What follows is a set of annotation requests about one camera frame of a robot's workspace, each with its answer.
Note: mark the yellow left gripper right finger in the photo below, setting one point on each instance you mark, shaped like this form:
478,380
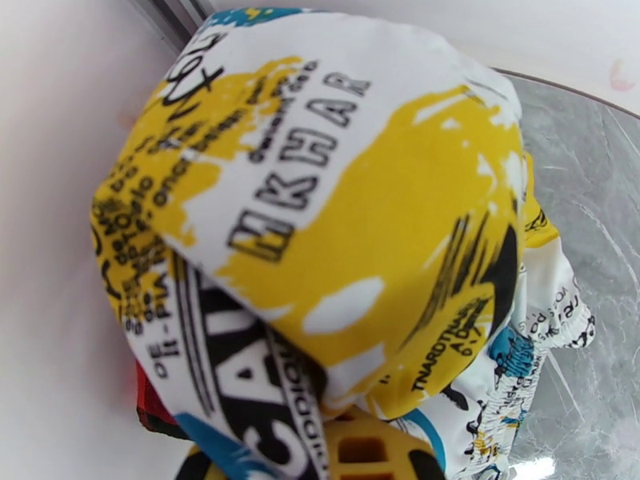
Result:
395,443

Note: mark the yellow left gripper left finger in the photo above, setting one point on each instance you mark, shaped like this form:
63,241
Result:
202,466

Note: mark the aluminium corner post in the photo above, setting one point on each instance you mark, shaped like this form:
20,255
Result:
175,13

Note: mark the red black plaid shirt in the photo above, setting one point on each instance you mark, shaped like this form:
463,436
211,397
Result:
155,408

